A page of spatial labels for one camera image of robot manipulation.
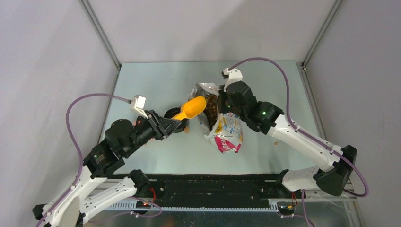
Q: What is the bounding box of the cat food bag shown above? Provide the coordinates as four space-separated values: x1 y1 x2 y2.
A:
189 83 243 154

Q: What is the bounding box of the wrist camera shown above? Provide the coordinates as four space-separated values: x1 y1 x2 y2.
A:
222 68 243 92
130 95 148 119

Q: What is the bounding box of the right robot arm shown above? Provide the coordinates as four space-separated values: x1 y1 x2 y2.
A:
216 81 357 198

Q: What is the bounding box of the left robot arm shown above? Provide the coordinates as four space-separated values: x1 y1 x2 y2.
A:
32 110 189 227

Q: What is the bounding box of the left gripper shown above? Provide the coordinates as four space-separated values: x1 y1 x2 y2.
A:
123 108 182 156

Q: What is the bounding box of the yellow plastic scoop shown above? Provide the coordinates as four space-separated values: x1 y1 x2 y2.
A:
172 96 207 121

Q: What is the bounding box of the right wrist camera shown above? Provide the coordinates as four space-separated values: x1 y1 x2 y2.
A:
222 68 243 92

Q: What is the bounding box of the aluminium frame rail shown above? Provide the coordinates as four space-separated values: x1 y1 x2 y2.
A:
72 178 358 214

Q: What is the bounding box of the wooden bowl stand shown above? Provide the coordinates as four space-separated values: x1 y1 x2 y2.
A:
183 126 190 134

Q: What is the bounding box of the black pet bowl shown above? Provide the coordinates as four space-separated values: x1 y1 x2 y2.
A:
164 107 190 133

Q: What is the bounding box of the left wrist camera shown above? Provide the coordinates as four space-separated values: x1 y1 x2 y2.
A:
130 95 148 119

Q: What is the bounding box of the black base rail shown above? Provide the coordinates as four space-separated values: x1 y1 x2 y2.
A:
119 171 306 209

